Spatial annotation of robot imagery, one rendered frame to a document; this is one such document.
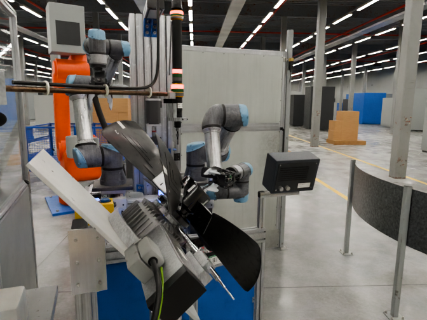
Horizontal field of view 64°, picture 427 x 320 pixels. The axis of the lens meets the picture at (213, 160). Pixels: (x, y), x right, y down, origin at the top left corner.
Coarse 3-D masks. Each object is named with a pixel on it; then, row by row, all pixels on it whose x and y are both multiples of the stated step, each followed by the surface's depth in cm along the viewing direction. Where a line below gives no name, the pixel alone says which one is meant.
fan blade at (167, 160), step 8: (160, 144) 88; (160, 152) 85; (168, 152) 95; (168, 160) 92; (168, 168) 89; (176, 168) 100; (168, 176) 87; (176, 176) 97; (168, 184) 86; (176, 184) 97; (168, 192) 84; (176, 192) 97; (168, 200) 82; (176, 200) 98; (168, 208) 82; (176, 208) 101
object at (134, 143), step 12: (108, 132) 109; (120, 132) 113; (132, 132) 118; (144, 132) 124; (120, 144) 110; (132, 144) 114; (144, 144) 118; (132, 156) 111; (144, 156) 115; (156, 156) 118; (144, 168) 112; (156, 168) 116
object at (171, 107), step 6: (168, 96) 115; (174, 96) 116; (168, 102) 116; (174, 102) 116; (168, 108) 118; (174, 108) 117; (168, 114) 118; (174, 114) 117; (168, 120) 119; (174, 120) 118; (180, 120) 118; (186, 120) 120
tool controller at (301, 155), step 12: (276, 156) 176; (288, 156) 177; (300, 156) 179; (312, 156) 180; (264, 168) 183; (276, 168) 172; (288, 168) 174; (300, 168) 176; (312, 168) 179; (264, 180) 183; (276, 180) 175; (288, 180) 177; (300, 180) 180; (312, 180) 183; (276, 192) 179
